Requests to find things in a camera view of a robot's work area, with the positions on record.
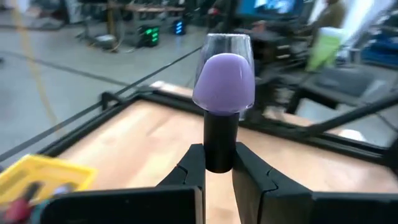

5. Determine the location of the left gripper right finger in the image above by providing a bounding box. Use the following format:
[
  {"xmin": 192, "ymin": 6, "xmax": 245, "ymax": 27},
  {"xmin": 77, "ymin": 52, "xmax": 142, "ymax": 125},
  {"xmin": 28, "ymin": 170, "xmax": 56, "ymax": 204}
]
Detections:
[{"xmin": 231, "ymin": 142, "xmax": 398, "ymax": 224}]

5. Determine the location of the wide blue monitor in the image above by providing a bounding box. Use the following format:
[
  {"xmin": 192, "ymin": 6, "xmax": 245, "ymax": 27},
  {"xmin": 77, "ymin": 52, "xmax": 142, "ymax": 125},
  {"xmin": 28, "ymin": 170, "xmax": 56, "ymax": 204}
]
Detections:
[{"xmin": 236, "ymin": 0, "xmax": 304, "ymax": 19}]

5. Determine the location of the lilac nail polish bottle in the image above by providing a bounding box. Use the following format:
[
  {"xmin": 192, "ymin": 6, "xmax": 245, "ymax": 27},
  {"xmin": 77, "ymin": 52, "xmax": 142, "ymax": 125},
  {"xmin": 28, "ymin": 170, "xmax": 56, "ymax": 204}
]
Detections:
[{"xmin": 192, "ymin": 33, "xmax": 256, "ymax": 174}]

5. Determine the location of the yellow hanging cable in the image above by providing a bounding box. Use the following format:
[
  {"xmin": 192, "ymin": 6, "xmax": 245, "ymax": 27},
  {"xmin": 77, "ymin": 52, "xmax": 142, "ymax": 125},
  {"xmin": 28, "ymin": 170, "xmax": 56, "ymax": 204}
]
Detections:
[{"xmin": 11, "ymin": 0, "xmax": 62, "ymax": 134}]

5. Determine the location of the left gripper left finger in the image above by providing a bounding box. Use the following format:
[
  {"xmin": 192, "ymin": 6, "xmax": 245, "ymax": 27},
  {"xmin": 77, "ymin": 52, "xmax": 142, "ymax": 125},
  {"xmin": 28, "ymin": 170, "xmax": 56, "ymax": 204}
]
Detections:
[{"xmin": 39, "ymin": 142, "xmax": 207, "ymax": 224}]

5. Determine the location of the red marker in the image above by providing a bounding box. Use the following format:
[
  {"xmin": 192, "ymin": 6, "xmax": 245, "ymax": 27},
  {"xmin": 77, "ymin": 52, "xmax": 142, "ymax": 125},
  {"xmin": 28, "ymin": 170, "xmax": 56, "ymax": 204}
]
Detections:
[{"xmin": 1, "ymin": 182, "xmax": 43, "ymax": 223}]

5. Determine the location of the black aluminium table frame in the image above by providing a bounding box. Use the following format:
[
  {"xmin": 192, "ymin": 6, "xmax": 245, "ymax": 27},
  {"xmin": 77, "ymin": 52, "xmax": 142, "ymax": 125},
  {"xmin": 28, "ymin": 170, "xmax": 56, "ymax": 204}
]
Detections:
[{"xmin": 37, "ymin": 83, "xmax": 398, "ymax": 166}]

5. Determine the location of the yellow plastic basket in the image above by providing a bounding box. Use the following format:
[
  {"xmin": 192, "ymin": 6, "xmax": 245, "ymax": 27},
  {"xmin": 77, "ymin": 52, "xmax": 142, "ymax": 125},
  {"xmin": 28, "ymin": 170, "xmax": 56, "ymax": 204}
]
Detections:
[{"xmin": 0, "ymin": 154, "xmax": 99, "ymax": 215}]

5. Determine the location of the black box with blue lights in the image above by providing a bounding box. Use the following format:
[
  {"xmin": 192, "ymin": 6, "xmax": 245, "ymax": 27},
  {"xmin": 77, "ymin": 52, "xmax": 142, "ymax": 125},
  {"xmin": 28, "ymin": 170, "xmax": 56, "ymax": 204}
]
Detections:
[{"xmin": 172, "ymin": 19, "xmax": 187, "ymax": 35}]

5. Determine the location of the black box with green lights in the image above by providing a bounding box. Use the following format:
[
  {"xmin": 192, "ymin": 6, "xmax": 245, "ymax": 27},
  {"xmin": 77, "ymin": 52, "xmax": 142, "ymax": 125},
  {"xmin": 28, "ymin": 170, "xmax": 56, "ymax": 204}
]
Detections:
[{"xmin": 136, "ymin": 24, "xmax": 161, "ymax": 47}]

